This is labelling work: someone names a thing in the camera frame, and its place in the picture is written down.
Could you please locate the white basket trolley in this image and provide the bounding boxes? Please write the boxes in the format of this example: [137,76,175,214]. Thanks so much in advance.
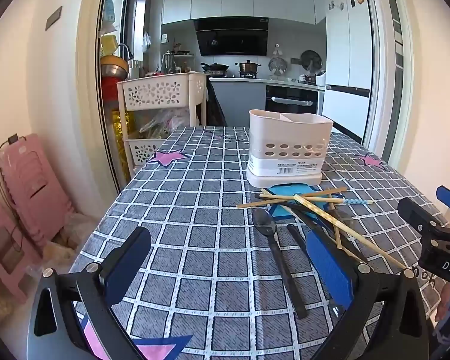
[116,72,208,175]

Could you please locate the black built-in oven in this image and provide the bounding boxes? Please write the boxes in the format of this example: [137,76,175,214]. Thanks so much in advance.
[265,85,319,115]

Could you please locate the steel cooking pot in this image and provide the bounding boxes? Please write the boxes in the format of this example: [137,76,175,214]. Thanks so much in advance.
[235,60,262,74]

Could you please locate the grey checked tablecloth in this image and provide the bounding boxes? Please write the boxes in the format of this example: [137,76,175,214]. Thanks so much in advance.
[65,125,450,360]

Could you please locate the large pink folding stool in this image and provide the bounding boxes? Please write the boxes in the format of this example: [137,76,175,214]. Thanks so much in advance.
[0,134,74,249]

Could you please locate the gold foil bundle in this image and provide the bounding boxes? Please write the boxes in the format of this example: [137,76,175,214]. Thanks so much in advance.
[110,110,136,181]

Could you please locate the grey wall switch plate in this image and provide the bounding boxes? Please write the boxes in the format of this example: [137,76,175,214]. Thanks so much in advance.
[45,6,63,30]

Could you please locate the black range hood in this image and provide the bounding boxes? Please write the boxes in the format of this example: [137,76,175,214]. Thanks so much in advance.
[193,17,269,57]

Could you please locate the bags of snacks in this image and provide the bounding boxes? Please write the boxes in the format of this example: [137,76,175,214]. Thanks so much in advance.
[139,108,190,139]

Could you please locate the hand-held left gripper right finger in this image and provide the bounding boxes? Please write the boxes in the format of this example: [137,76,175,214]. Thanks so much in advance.
[305,228,433,360]

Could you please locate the clear plastic bag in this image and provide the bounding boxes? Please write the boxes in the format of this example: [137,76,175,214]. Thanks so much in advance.
[26,212,98,274]

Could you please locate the black chopstick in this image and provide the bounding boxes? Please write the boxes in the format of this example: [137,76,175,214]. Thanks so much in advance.
[254,193,368,264]

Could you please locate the dark translucent spoon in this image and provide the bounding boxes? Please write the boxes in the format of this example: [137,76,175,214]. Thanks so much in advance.
[252,208,309,319]

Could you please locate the blue wooden chopstick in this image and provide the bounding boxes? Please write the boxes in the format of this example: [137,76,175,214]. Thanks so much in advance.
[260,194,374,206]

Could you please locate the small white fan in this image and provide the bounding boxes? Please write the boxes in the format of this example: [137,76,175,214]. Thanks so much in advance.
[268,57,289,79]

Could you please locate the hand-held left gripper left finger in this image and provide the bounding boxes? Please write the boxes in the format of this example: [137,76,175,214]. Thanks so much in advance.
[26,226,152,360]

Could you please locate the black utensil handle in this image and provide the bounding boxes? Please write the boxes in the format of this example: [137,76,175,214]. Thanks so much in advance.
[287,224,309,257]

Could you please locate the grey kitchen counter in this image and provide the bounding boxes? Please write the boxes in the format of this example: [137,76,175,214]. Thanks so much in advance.
[206,76,325,126]

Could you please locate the dotted yellow chopstick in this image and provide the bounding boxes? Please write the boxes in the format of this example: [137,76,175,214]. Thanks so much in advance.
[292,193,409,271]

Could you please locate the black wok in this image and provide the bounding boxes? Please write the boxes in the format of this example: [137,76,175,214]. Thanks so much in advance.
[200,62,230,77]

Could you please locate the dark hanging apron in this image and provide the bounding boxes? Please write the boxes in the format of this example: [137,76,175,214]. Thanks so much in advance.
[206,79,228,126]

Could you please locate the small pink folding stool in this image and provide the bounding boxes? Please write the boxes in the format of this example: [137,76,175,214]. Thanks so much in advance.
[0,199,34,305]

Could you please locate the white utensil holder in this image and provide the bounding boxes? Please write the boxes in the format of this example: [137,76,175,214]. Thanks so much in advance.
[246,109,334,188]

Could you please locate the person's right hand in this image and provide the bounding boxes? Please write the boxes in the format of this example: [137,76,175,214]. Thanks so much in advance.
[435,280,450,324]

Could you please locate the white rice cooker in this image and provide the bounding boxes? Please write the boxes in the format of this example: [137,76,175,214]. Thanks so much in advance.
[304,71,327,87]

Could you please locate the black cord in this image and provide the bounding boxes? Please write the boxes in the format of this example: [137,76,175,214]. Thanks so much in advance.
[0,134,26,233]

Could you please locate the white refrigerator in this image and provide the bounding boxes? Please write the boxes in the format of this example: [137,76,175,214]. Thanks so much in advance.
[320,0,372,147]

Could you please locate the steel mixing bowl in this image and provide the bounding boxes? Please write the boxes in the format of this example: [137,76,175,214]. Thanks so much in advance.
[100,55,130,79]

